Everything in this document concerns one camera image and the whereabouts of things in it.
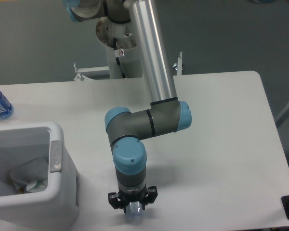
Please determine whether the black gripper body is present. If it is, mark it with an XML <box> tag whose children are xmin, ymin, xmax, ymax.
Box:
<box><xmin>119</xmin><ymin>187</ymin><xmax>148</xmax><ymax>205</ymax></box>

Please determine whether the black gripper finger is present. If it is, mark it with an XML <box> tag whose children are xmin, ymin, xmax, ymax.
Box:
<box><xmin>108</xmin><ymin>192</ymin><xmax>128</xmax><ymax>213</ymax></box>
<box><xmin>139</xmin><ymin>186</ymin><xmax>158</xmax><ymax>209</ymax></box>

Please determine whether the clear plastic bottle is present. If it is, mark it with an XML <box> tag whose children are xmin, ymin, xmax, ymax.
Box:
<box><xmin>125</xmin><ymin>202</ymin><xmax>143</xmax><ymax>225</ymax></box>

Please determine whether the clear plastic bag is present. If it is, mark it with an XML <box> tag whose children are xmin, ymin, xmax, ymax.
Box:
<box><xmin>9</xmin><ymin>157</ymin><xmax>49</xmax><ymax>193</ymax></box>

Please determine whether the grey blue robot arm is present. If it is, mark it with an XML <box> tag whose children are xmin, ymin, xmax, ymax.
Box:
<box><xmin>63</xmin><ymin>0</ymin><xmax>192</xmax><ymax>214</ymax></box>

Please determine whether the white trash can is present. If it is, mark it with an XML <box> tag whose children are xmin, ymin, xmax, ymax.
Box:
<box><xmin>0</xmin><ymin>122</ymin><xmax>79</xmax><ymax>231</ymax></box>

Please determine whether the white bracket with wing bolt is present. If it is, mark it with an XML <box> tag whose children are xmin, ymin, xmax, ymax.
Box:
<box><xmin>173</xmin><ymin>51</ymin><xmax>184</xmax><ymax>76</ymax></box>

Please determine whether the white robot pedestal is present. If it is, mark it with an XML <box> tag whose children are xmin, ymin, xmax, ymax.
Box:
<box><xmin>96</xmin><ymin>17</ymin><xmax>143</xmax><ymax>79</ymax></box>

